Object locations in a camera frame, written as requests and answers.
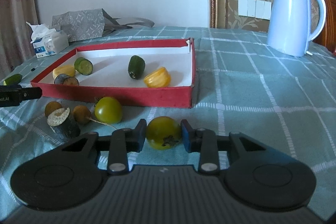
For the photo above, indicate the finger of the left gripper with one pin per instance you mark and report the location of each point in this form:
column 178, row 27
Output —
column 13, row 95

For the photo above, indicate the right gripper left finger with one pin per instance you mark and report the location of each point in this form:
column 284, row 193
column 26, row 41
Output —
column 119, row 144

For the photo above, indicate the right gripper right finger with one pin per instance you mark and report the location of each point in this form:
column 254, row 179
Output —
column 207, row 144

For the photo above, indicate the green tomato with calyx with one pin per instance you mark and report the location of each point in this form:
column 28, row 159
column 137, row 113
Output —
column 108, row 110

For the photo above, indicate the yellow-green tomato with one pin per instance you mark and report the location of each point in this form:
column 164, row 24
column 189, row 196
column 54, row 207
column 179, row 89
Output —
column 163, row 133

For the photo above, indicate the cut green cucumber piece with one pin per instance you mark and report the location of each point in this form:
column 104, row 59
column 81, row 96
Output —
column 83, row 66

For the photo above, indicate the green cucumber piece on cloth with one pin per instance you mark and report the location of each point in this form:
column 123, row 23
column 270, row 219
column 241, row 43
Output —
column 13, row 79

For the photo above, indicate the small orange round fruit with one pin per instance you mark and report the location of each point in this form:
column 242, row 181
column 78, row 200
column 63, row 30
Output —
column 81, row 114

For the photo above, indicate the dark grey block piece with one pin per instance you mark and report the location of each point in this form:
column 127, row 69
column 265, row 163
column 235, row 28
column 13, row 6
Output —
column 64, row 79

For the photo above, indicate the dark peeled vegetable piece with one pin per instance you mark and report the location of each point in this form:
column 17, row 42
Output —
column 63, row 124

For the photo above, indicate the red shallow cardboard box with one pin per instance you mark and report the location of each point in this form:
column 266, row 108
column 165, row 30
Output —
column 110, row 77

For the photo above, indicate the large yellow fruit chunk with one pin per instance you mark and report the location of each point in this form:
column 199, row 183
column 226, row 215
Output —
column 64, row 69

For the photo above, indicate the tissue pack with cat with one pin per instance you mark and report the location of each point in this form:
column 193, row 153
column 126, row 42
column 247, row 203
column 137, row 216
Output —
column 48, row 41

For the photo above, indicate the small yellow fruit chunk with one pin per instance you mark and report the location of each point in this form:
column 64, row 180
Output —
column 159, row 78

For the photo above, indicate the dark green cucumber end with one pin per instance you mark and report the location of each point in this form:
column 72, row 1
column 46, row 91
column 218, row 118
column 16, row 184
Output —
column 136, row 67

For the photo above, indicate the beige patterned curtain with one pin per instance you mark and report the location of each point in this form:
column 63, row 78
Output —
column 15, row 33

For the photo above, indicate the grey patterned paper bag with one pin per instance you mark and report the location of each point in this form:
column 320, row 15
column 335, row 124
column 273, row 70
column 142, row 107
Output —
column 94, row 23

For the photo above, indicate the light blue electric kettle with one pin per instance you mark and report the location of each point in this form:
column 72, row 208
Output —
column 289, row 29

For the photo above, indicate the wooden chair back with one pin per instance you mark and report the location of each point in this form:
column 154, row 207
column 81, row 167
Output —
column 327, row 38

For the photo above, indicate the white wall switch panel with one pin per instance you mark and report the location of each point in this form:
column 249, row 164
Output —
column 259, row 9

